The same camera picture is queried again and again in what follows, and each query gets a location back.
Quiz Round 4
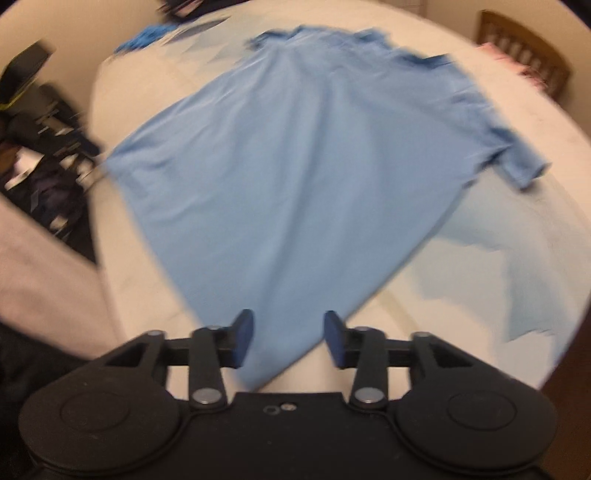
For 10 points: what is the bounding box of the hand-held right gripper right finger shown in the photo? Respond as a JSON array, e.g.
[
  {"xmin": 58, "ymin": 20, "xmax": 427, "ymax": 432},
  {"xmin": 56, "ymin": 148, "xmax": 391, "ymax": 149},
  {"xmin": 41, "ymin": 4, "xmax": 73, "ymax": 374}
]
[{"xmin": 323, "ymin": 310, "xmax": 475, "ymax": 411}]

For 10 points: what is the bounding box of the dark patterned cloth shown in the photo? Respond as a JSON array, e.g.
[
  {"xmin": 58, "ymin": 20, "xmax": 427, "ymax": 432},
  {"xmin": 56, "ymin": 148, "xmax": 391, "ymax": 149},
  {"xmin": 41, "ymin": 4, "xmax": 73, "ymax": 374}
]
[{"xmin": 0, "ymin": 143, "xmax": 99, "ymax": 267}]

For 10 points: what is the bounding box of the pale pink cloth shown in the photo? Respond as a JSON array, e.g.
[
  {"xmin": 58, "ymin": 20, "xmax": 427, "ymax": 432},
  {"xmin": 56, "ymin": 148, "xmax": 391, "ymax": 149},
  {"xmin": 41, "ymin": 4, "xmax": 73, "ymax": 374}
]
[{"xmin": 0, "ymin": 198, "xmax": 126, "ymax": 361}]

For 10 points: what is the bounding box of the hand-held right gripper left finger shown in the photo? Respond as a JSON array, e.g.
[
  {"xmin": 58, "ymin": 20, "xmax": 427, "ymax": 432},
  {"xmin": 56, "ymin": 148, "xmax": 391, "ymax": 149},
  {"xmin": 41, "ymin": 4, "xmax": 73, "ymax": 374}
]
[{"xmin": 104, "ymin": 308, "xmax": 256, "ymax": 411}]

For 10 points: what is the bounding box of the wooden chair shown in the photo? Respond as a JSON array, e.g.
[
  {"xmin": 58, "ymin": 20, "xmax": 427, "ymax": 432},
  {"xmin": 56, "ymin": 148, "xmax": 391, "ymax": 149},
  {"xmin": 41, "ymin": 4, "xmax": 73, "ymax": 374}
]
[{"xmin": 475, "ymin": 9, "xmax": 573, "ymax": 100}]

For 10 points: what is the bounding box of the light blue shirt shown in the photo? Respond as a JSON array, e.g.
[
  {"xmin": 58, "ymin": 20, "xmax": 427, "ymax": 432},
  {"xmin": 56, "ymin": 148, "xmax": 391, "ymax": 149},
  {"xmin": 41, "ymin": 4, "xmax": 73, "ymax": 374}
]
[{"xmin": 104, "ymin": 25, "xmax": 552, "ymax": 391}]

